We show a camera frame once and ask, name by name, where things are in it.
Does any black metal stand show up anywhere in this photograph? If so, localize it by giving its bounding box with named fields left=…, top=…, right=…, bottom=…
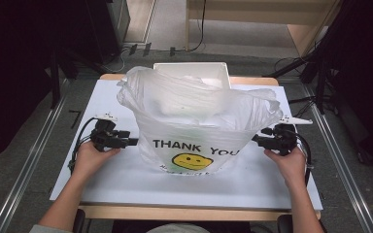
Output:
left=49, top=45, right=80, bottom=110

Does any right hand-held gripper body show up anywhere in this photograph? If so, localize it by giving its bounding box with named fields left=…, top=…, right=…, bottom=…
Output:
left=271, top=115, right=314, bottom=157

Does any person's gray top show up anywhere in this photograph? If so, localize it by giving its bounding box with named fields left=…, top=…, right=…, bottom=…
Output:
left=145, top=222, right=214, bottom=233

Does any black curtain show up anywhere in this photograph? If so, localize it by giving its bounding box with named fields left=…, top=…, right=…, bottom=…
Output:
left=319, top=0, right=373, bottom=171
left=0, top=0, right=57, bottom=168

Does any black floor cable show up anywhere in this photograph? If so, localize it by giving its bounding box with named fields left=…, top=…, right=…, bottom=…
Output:
left=287, top=95, right=320, bottom=119

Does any wooden table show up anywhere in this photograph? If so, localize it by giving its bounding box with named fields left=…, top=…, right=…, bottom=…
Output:
left=77, top=73, right=322, bottom=223

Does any white plastic bin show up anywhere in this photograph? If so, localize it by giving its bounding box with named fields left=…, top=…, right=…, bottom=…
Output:
left=153, top=61, right=233, bottom=90

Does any black tripod stand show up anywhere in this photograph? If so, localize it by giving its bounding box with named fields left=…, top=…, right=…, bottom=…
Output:
left=263, top=45, right=339, bottom=115

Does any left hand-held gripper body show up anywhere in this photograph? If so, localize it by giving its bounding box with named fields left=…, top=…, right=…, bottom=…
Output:
left=89, top=112, right=122, bottom=152

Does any light wooden desk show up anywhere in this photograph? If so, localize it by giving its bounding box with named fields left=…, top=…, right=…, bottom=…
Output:
left=185, top=0, right=342, bottom=58

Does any hanging black cable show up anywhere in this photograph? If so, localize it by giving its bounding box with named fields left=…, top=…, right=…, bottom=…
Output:
left=188, top=0, right=208, bottom=53

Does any metal floor rail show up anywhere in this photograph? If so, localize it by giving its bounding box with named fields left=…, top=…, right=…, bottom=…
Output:
left=300, top=84, right=373, bottom=233
left=0, top=79, right=70, bottom=233

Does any black chair armrest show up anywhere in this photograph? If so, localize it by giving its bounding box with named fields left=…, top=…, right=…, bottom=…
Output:
left=276, top=214, right=295, bottom=233
left=72, top=208, right=87, bottom=233

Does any white table board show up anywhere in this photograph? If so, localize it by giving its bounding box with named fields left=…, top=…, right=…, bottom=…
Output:
left=49, top=79, right=324, bottom=212

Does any white floor cable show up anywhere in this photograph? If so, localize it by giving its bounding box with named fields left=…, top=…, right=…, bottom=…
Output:
left=104, top=48, right=126, bottom=73

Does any right hand-held gripper black cable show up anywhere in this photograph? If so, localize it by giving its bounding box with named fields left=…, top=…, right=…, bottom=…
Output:
left=291, top=130, right=314, bottom=187

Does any person's left hand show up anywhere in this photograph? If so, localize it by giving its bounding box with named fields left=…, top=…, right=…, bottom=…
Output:
left=72, top=140, right=121, bottom=180

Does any person's right hand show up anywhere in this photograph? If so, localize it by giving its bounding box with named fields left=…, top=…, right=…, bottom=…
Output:
left=263, top=146, right=307, bottom=187

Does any black cabinet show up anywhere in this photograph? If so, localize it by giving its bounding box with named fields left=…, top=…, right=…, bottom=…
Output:
left=85, top=0, right=131, bottom=65

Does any white smiley plastic bag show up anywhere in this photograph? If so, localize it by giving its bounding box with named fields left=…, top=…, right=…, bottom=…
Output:
left=116, top=65, right=285, bottom=176

